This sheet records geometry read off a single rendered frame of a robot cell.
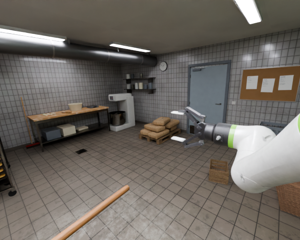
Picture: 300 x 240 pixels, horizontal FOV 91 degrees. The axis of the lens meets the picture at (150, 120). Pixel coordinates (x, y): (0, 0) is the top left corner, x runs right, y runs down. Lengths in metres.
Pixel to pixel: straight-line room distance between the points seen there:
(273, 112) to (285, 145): 4.00
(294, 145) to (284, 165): 0.06
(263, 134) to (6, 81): 5.39
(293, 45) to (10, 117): 6.84
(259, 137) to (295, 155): 0.27
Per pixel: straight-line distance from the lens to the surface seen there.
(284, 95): 4.28
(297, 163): 0.35
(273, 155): 0.39
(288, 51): 4.30
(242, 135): 0.61
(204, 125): 0.67
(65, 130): 5.09
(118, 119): 5.42
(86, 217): 0.74
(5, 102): 5.43
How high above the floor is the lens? 1.71
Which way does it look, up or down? 15 degrees down
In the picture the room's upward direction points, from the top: 2 degrees counter-clockwise
